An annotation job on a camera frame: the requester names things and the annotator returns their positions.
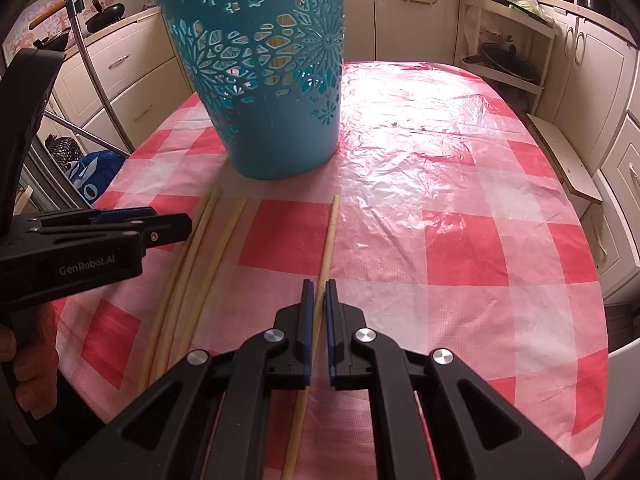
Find teal perforated plastic basket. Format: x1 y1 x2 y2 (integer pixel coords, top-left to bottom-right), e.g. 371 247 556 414
157 0 347 181

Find cream kitchen drawer unit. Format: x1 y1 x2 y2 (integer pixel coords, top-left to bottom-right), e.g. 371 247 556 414
47 7 193 151

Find cream kitchen cabinet run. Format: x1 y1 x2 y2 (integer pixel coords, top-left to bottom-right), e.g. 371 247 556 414
530 0 640 306

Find light wooden stool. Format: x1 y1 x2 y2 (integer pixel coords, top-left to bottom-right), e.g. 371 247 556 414
525 112 605 206

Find bundle of wooden chopsticks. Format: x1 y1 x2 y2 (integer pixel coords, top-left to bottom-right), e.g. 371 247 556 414
137 187 249 391

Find black wok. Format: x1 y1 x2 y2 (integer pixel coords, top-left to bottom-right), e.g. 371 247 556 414
32 30 73 53

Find black frying pan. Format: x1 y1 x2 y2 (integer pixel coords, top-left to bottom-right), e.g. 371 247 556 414
462 42 543 83

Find curved chrome tube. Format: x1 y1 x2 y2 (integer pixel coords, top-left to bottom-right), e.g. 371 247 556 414
65 0 136 158

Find white kitchen trolley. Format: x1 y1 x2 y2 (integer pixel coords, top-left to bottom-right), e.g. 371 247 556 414
460 0 558 111

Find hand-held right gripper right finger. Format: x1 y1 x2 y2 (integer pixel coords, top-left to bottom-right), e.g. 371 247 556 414
325 279 587 480

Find black wire basket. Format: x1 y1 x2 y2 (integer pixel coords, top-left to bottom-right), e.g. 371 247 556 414
46 135 83 163

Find cream kitchen door cabinets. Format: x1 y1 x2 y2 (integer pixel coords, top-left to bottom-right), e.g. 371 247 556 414
345 0 466 63

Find wooden rolling pin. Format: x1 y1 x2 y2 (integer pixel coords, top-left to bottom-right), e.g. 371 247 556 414
27 0 68 31

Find person's left hand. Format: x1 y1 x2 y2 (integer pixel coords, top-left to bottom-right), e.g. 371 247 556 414
0 304 60 421

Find blue plastic bag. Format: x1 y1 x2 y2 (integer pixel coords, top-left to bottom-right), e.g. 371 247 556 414
67 150 126 206

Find carved-end wooden chopstick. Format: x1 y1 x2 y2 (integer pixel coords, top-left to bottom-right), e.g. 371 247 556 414
280 195 342 480

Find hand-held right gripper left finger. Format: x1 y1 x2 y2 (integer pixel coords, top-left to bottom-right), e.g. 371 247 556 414
52 279 317 480

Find black lidded pan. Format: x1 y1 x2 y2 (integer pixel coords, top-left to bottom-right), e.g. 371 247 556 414
85 2 126 28

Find pink white checkered tablecloth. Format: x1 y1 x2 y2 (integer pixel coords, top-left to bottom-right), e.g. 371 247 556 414
52 60 610 480

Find wall poster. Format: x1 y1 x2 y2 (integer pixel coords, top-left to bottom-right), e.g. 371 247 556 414
2 5 66 61

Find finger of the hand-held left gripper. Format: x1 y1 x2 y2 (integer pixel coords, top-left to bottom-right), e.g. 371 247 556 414
39 206 157 227
27 212 194 251

